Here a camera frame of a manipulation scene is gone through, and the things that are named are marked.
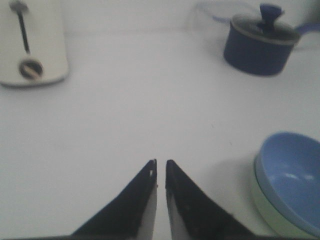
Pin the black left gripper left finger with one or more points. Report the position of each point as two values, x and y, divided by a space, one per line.
131 214

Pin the green bowl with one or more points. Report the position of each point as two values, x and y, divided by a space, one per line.
273 218

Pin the dark blue saucepan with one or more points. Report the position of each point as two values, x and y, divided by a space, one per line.
257 57

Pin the blue bowl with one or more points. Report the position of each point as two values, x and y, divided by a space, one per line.
287 169

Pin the white two-slot toaster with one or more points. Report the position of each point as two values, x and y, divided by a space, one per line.
32 43

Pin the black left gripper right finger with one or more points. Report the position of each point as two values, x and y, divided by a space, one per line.
192 214

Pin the glass pot lid blue knob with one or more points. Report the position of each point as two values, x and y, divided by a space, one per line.
266 28

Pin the clear plastic container lid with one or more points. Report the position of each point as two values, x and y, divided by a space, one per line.
216 14

